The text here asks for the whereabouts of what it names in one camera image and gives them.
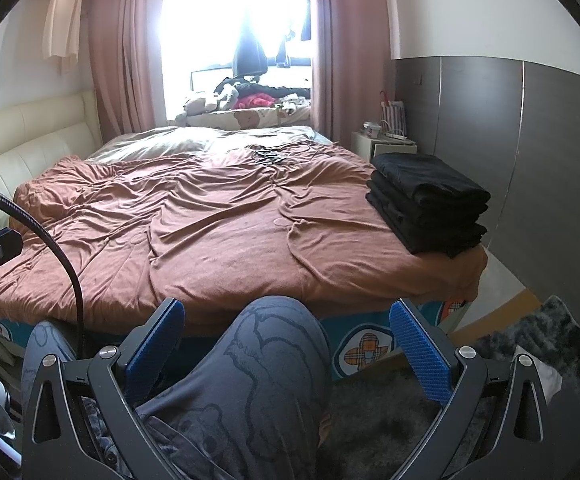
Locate black pants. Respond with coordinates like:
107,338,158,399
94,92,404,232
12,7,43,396
371,153,491,206

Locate grey fluffy rug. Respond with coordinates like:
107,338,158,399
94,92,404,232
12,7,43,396
317,296,580,479

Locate grey patterned trouser leg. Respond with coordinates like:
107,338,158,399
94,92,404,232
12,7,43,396
22,296,330,479

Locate cream padded headboard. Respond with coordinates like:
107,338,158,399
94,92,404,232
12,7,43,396
0,88,104,241

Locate stack of folded black clothes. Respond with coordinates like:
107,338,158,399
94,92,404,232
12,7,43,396
366,180,487,258

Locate rust orange bed blanket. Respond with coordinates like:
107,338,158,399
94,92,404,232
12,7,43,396
0,142,487,336

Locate beige duvet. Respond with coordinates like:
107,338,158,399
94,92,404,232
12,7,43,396
87,126,331,164

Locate cream bedside nightstand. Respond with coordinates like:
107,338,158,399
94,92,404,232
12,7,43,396
351,132,418,162

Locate pile of toys and clothes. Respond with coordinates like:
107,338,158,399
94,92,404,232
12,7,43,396
173,76,311,124

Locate bear print cushion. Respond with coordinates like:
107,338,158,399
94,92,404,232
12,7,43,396
186,105,311,130

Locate left pink curtain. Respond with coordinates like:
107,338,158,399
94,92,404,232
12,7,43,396
87,0,166,142

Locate pink curtain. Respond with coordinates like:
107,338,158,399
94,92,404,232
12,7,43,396
311,0,395,148
87,0,166,142

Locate right pink curtain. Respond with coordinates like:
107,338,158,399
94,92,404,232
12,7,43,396
311,0,395,148

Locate hanging dark garment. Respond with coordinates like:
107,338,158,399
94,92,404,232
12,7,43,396
232,23,268,78

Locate black cable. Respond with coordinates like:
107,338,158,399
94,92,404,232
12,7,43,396
0,182,90,361

